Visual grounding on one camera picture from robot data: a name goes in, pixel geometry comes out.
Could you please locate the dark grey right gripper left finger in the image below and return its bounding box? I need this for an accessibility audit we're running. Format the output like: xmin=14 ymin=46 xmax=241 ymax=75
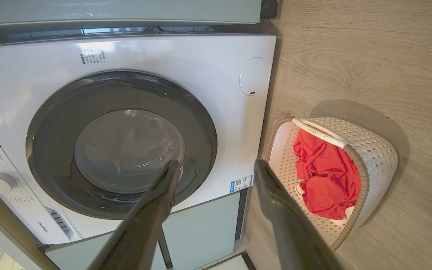
xmin=88 ymin=160 xmax=182 ymax=270

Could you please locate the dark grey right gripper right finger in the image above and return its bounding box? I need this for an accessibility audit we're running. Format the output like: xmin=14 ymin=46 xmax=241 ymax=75
xmin=253 ymin=159 xmax=342 ymax=270

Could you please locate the white woven laundry basket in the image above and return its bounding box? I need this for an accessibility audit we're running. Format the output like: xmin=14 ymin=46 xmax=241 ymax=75
xmin=262 ymin=117 xmax=399 ymax=252

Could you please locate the blue white energy label sticker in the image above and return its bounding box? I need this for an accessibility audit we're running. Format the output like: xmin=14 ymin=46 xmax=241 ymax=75
xmin=230 ymin=175 xmax=254 ymax=194

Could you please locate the red garment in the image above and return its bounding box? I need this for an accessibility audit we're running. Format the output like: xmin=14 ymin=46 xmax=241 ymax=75
xmin=293 ymin=129 xmax=362 ymax=220

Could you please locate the pale green cabinet door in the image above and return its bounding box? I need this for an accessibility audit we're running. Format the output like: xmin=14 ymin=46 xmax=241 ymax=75
xmin=45 ymin=231 xmax=167 ymax=270
xmin=161 ymin=191 xmax=242 ymax=270

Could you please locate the dark round washing machine door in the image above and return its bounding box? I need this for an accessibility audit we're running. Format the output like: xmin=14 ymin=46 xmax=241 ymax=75
xmin=26 ymin=70 xmax=218 ymax=220

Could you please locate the white washing machine dial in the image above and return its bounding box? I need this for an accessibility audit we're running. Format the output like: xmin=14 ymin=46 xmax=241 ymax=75
xmin=0 ymin=172 xmax=18 ymax=194

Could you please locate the white front-load washing machine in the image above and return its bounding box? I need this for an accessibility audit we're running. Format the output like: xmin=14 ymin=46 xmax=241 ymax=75
xmin=0 ymin=34 xmax=277 ymax=245

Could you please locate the pale green cabinet panel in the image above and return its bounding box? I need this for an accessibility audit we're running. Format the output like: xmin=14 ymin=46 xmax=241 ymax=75
xmin=0 ymin=0 xmax=262 ymax=27

